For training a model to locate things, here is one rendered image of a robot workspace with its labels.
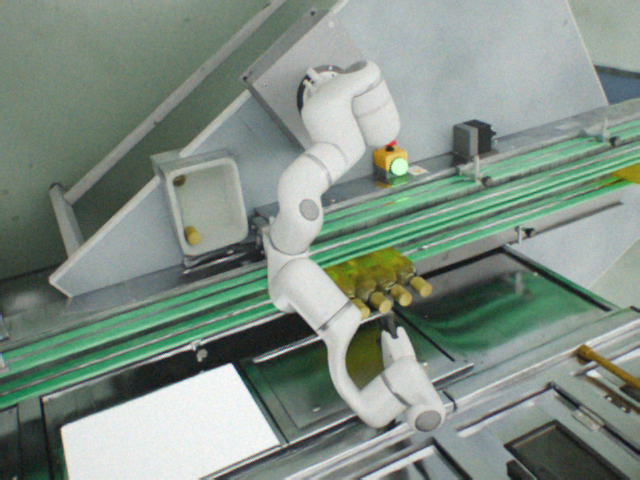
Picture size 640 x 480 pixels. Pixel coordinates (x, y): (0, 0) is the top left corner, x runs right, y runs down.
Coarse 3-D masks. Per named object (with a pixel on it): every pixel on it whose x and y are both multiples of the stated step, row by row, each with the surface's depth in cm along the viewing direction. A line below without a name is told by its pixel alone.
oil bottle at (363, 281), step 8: (336, 264) 165; (344, 264) 165; (352, 264) 164; (344, 272) 161; (352, 272) 161; (360, 272) 160; (352, 280) 157; (360, 280) 157; (368, 280) 156; (360, 288) 155; (368, 288) 155; (376, 288) 156; (360, 296) 156
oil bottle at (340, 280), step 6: (324, 270) 162; (330, 270) 162; (336, 270) 161; (330, 276) 159; (336, 276) 159; (342, 276) 158; (336, 282) 156; (342, 282) 156; (348, 282) 156; (342, 288) 154; (348, 288) 154; (354, 288) 154; (348, 294) 153; (354, 294) 154
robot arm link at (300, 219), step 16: (304, 160) 121; (288, 176) 117; (304, 176) 117; (320, 176) 120; (288, 192) 115; (304, 192) 115; (320, 192) 119; (288, 208) 114; (304, 208) 114; (320, 208) 116; (272, 224) 124; (288, 224) 115; (304, 224) 114; (320, 224) 116; (272, 240) 124; (288, 240) 119; (304, 240) 117
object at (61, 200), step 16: (272, 0) 210; (256, 16) 209; (240, 32) 208; (224, 48) 208; (208, 64) 207; (192, 80) 207; (176, 96) 206; (160, 112) 206; (144, 128) 206; (128, 144) 205; (112, 160) 205; (96, 176) 205; (64, 192) 214; (80, 192) 204; (64, 208) 196; (64, 224) 187; (64, 240) 179; (80, 240) 177
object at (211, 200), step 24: (192, 168) 150; (216, 168) 160; (192, 192) 160; (216, 192) 163; (240, 192) 158; (192, 216) 162; (216, 216) 165; (240, 216) 162; (216, 240) 162; (240, 240) 163
